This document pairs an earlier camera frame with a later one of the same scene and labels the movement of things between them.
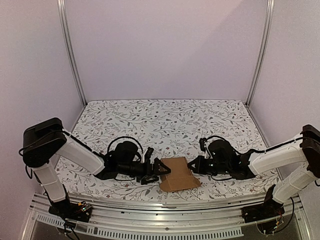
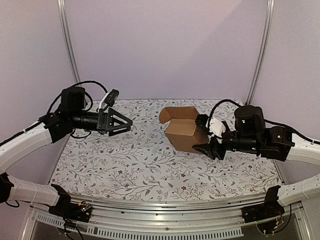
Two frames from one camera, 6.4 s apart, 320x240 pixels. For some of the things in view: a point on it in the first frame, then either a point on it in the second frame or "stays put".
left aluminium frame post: x=61 y=7 stays put
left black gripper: x=155 y=172 -> x=106 y=121
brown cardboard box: x=180 y=177 -> x=181 y=128
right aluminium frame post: x=268 y=28 stays put
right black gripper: x=204 y=166 -> x=217 y=146
